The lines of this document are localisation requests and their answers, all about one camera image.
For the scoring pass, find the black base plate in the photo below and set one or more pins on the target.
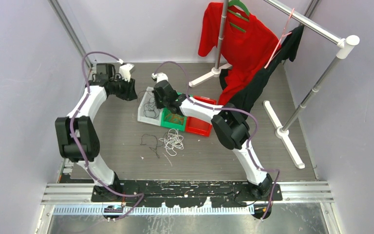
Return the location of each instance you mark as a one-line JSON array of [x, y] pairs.
[[184, 194]]

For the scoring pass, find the pink clothes hanger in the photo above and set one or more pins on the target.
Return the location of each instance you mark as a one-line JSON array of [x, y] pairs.
[[284, 34]]

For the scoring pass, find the green clothes hanger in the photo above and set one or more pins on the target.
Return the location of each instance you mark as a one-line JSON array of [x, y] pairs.
[[238, 9]]

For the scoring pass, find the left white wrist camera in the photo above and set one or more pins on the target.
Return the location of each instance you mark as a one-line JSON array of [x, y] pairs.
[[125, 70]]

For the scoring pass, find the white plastic bin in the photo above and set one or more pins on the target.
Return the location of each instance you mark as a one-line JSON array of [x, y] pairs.
[[147, 111]]

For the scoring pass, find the black t-shirt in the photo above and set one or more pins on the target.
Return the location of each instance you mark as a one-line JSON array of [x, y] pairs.
[[243, 89]]

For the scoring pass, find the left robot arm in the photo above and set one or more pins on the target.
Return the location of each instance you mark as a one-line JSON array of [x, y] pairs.
[[76, 136]]

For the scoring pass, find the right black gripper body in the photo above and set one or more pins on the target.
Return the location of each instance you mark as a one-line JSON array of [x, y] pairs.
[[161, 103]]

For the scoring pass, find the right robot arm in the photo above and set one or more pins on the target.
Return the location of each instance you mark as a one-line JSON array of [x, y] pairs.
[[230, 127]]

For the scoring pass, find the green plastic bin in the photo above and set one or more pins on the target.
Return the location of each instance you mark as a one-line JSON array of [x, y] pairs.
[[173, 121]]

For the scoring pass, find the aluminium frame rail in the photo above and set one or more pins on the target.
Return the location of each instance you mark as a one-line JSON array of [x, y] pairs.
[[75, 198]]

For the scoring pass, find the red t-shirt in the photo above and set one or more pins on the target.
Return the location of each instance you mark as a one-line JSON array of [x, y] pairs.
[[245, 46]]

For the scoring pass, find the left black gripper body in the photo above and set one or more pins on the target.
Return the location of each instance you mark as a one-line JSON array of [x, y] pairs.
[[122, 88]]

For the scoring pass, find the red plastic bin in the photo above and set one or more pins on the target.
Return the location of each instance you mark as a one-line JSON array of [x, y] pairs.
[[197, 126]]

